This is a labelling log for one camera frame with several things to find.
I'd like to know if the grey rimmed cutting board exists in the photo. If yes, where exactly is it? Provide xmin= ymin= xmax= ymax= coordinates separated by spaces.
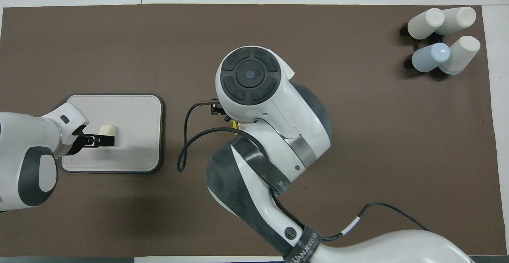
xmin=54 ymin=93 xmax=164 ymax=174

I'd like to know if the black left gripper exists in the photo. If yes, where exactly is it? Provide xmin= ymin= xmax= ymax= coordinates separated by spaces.
xmin=63 ymin=125 xmax=115 ymax=156

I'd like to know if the white steamed bun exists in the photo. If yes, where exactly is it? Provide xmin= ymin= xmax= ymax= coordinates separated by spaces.
xmin=99 ymin=124 xmax=117 ymax=147

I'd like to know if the black printed velcro strap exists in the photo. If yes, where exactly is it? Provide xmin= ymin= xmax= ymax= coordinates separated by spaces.
xmin=283 ymin=225 xmax=323 ymax=263

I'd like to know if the pale grey white cup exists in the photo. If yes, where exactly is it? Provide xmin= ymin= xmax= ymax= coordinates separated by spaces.
xmin=435 ymin=7 xmax=477 ymax=36

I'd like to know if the light blue cup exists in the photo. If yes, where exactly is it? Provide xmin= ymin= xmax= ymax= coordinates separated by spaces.
xmin=412 ymin=43 xmax=451 ymax=73

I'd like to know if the brown table mat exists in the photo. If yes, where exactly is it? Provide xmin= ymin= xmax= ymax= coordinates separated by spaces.
xmin=0 ymin=4 xmax=497 ymax=257

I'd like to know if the wide black velcro strap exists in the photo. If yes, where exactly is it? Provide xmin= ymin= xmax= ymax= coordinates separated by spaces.
xmin=230 ymin=136 xmax=291 ymax=195

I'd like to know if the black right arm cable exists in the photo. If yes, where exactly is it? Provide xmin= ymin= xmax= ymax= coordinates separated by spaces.
xmin=177 ymin=101 xmax=432 ymax=242

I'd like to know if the white cup with blue rim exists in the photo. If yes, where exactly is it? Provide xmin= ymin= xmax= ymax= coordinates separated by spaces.
xmin=439 ymin=36 xmax=481 ymax=75

